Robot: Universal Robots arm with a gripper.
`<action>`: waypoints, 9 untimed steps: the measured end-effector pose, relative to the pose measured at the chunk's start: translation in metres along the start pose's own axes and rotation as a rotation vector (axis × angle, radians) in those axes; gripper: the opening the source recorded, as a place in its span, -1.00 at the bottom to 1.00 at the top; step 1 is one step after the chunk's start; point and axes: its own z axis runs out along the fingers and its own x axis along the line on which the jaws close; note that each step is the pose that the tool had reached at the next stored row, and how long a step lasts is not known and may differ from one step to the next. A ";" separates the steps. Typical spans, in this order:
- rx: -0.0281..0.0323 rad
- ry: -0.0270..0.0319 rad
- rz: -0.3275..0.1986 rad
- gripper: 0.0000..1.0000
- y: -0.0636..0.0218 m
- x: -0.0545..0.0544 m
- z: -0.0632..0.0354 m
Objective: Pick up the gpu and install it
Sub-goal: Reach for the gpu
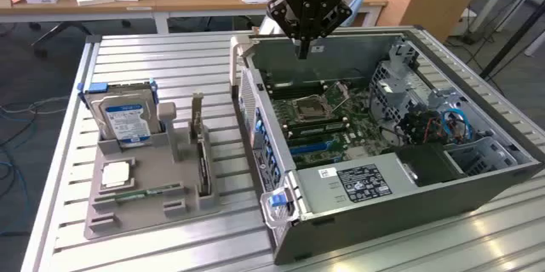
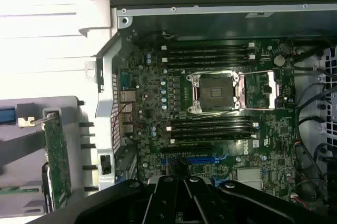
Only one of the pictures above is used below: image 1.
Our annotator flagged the CPU socket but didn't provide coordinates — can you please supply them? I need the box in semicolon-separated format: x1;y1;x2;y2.
292;94;332;123

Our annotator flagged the green motherboard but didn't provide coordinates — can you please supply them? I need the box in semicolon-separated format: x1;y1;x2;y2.
266;70;398;170

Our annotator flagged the green RAM stick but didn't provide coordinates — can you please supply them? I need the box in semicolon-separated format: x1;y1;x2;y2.
115;183;180;204

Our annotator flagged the grey parts rack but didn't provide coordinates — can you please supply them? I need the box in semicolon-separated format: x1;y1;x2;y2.
84;101;226;241

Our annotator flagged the blue expansion slot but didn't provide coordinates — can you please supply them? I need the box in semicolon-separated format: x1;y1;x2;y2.
291;140;338;155

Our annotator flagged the grey floor cable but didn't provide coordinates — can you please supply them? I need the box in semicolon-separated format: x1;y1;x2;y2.
0;96;70;116

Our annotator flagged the white table frame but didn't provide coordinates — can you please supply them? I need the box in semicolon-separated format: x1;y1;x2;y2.
468;0;545;57

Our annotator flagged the blue floor cable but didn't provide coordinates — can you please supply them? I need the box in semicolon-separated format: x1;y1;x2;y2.
0;149;31;238

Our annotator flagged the silver disk bay cage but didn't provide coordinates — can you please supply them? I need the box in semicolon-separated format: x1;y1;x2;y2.
368;40;443;126

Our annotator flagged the blue wire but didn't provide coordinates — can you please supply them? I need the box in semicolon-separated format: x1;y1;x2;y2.
440;109;475;145

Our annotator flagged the black tripod pole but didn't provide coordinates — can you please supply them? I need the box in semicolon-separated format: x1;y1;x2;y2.
479;0;545;80

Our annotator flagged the silver CPU chip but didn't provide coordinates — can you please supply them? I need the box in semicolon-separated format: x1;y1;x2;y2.
100;162;131;188

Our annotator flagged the white device with red dot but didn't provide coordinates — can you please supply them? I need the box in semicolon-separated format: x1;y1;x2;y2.
451;8;479;38

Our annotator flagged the grey power supply unit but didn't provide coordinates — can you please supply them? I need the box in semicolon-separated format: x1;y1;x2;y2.
296;153;422;214

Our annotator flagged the hard disk in blue caddy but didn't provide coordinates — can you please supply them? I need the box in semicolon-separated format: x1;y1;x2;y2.
79;79;162;149

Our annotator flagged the dark grey open PC case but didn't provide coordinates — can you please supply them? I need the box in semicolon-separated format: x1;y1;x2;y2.
228;24;545;266

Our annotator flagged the metal socket cover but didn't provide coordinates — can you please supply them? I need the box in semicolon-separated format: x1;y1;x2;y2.
322;80;354;110

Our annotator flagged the black chair base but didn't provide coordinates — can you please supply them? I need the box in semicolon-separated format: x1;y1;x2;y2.
30;21;94;57

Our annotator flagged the wooden cabinet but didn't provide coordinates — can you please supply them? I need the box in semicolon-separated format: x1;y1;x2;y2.
366;0;507;43

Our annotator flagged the black power wire bundle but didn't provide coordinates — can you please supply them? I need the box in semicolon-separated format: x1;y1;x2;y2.
403;110;448;145

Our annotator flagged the black graphics card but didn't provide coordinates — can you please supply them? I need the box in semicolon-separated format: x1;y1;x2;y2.
190;92;214;197

